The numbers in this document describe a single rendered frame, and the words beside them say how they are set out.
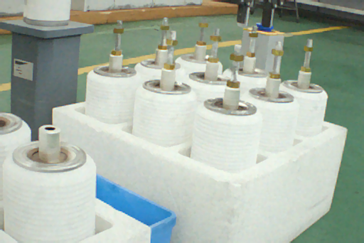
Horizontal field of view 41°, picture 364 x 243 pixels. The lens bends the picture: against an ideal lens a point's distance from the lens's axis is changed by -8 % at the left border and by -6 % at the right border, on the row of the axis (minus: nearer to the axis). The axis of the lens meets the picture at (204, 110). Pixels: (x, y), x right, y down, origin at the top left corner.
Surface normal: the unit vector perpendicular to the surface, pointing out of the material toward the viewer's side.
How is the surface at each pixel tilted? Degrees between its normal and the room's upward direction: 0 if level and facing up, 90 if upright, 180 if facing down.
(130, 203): 88
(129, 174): 90
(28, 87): 86
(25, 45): 93
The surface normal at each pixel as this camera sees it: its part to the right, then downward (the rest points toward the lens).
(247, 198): 0.79, 0.25
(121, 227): 0.11, -0.95
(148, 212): -0.59, 0.12
